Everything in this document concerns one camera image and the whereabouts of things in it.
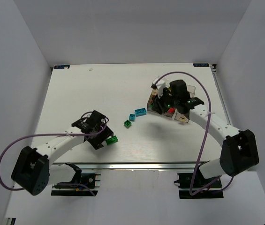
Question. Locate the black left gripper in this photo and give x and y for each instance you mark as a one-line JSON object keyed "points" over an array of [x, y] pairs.
{"points": [[102, 138]]}

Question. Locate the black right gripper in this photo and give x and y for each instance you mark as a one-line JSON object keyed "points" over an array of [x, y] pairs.
{"points": [[160, 103]]}

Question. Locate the red curved lego piece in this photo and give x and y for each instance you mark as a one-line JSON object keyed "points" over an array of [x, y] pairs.
{"points": [[171, 110]]}

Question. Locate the green long lego brick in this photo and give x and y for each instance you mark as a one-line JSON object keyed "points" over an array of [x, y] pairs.
{"points": [[111, 140]]}

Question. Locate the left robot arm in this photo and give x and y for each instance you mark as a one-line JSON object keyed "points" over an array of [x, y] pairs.
{"points": [[35, 168]]}

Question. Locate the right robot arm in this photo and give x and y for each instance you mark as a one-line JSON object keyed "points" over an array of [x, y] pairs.
{"points": [[238, 148]]}

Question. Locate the orange wavy container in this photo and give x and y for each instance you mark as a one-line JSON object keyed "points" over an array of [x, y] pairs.
{"points": [[153, 93]]}

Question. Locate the grey wavy container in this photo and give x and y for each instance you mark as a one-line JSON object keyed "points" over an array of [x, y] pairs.
{"points": [[166, 114]]}

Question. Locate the blue long lego brick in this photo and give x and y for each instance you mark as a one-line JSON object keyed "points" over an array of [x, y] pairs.
{"points": [[140, 112]]}

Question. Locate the blue small lego brick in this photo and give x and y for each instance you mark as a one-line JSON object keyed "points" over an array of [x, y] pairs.
{"points": [[132, 117]]}

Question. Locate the green small lego brick centre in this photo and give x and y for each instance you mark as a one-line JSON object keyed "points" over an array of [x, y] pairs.
{"points": [[127, 124]]}

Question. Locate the blue table label right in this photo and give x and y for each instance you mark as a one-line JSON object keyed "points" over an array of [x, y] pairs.
{"points": [[201, 65]]}

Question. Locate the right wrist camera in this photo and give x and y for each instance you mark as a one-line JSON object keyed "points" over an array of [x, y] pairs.
{"points": [[159, 84]]}

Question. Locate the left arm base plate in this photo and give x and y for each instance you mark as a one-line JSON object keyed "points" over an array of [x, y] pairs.
{"points": [[87, 186]]}

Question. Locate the aluminium table rail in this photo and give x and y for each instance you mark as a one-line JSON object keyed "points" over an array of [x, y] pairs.
{"points": [[135, 166]]}

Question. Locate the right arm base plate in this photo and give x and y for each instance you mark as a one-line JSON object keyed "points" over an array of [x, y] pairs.
{"points": [[212, 191]]}

